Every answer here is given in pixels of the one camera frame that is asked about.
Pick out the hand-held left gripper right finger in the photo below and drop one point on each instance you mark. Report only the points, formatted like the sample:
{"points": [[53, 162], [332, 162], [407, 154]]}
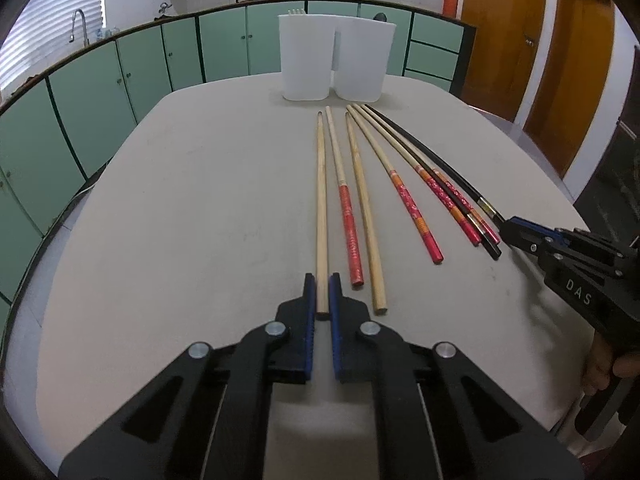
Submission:
{"points": [[335, 320]]}

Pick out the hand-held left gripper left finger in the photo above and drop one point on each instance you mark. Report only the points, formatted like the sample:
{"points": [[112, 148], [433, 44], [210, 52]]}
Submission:
{"points": [[310, 312]]}

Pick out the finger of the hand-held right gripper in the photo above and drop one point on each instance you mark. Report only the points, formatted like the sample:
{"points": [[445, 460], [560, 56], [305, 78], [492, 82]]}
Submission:
{"points": [[537, 227], [522, 240]]}

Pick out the black chopstick with red end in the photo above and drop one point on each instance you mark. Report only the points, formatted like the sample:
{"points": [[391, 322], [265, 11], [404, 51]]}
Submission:
{"points": [[493, 233]]}

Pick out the black chopstick with orange band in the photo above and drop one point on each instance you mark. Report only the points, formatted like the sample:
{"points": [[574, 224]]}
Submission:
{"points": [[492, 251]]}

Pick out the red and orange patterned chopstick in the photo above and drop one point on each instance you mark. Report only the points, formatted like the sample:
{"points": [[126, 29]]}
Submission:
{"points": [[410, 205], [441, 194]]}

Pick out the plain wooden chopstick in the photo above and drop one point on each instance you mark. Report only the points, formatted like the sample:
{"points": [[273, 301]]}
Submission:
{"points": [[367, 230], [321, 210]]}

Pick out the plain black chopstick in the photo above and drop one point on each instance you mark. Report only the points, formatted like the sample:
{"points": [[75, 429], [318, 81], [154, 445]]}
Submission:
{"points": [[450, 170]]}

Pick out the white plastic utensil container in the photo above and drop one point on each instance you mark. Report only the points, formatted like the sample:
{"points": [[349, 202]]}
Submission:
{"points": [[306, 60], [362, 60]]}

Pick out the person's right hand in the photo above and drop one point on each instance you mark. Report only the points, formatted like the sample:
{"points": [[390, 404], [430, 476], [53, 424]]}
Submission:
{"points": [[597, 365]]}

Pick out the dark furniture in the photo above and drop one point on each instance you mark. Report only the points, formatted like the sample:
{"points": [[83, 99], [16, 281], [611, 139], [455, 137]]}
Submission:
{"points": [[615, 170]]}

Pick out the brown wooden door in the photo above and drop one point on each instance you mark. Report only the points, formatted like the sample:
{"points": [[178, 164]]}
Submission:
{"points": [[495, 35], [570, 70]]}

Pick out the orange thermos bottle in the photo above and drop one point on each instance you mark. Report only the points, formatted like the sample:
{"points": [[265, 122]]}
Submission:
{"points": [[450, 1]]}

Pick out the dark spoon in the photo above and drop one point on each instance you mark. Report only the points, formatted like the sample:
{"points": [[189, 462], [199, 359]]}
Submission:
{"points": [[380, 16]]}

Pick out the green kitchen counter cabinets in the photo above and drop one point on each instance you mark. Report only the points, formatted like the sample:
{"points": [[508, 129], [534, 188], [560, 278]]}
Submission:
{"points": [[90, 90]]}

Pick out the small metal kettle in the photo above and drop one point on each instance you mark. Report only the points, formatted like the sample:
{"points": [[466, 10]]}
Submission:
{"points": [[164, 9]]}

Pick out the metal sink faucet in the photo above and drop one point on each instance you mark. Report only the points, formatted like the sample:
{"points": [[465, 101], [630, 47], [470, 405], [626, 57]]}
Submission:
{"points": [[82, 22]]}

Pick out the window blinds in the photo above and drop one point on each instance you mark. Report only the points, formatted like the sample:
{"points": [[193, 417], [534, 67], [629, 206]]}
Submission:
{"points": [[55, 15]]}

